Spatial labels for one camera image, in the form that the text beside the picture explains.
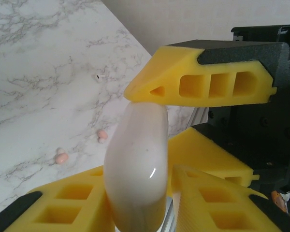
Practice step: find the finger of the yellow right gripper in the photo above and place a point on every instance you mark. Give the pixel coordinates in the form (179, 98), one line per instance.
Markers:
(169, 72)
(195, 149)

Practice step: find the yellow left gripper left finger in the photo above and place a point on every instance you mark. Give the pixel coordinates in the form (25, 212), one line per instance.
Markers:
(96, 205)

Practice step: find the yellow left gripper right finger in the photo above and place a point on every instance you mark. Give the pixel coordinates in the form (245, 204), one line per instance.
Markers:
(191, 205)

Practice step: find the white earbud charging case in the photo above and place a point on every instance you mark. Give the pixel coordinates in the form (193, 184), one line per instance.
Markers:
(135, 169)

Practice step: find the pink earbud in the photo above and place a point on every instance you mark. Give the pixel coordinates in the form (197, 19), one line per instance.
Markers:
(102, 135)
(61, 157)

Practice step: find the white earbud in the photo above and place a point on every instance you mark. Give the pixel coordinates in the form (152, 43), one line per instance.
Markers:
(100, 77)

